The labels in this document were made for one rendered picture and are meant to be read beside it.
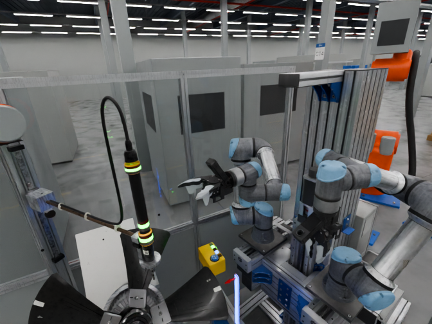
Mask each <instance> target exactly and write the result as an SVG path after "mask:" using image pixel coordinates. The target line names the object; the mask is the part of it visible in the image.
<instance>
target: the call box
mask: <svg viewBox="0 0 432 324"><path fill-rule="evenodd" d="M211 243H212V244H213V246H215V244H214V243H213V242H211ZM215 248H216V246H215ZM216 249H217V248H216ZM217 251H218V252H219V253H217V254H216V253H215V251H214V250H213V249H212V247H211V246H210V245H209V244H207V245H204V246H201V247H198V252H199V260H200V261H201V264H202V265H203V267H204V266H205V267H208V268H209V269H210V270H211V271H212V273H213V274H214V275H218V274H220V273H222V272H224V271H225V270H226V263H225V258H224V257H223V256H221V257H219V256H218V255H219V254H221V253H220V251H219V250H218V249H217ZM215 254H216V255H217V256H218V260H216V261H213V260H212V259H211V256H212V255H215Z"/></svg>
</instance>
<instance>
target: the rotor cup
mask: <svg viewBox="0 0 432 324"><path fill-rule="evenodd" d="M137 309H138V312H136V310H137ZM150 309H151V308H150V306H149V305H147V306H146V309H144V308H143V309H142V308H135V307H129V305H127V306H126V307H124V308H123V309H122V310H121V312H120V313H119V314H121V315H122V317H121V320H120V322H119V324H153V320H152V316H151V313H150Z"/></svg>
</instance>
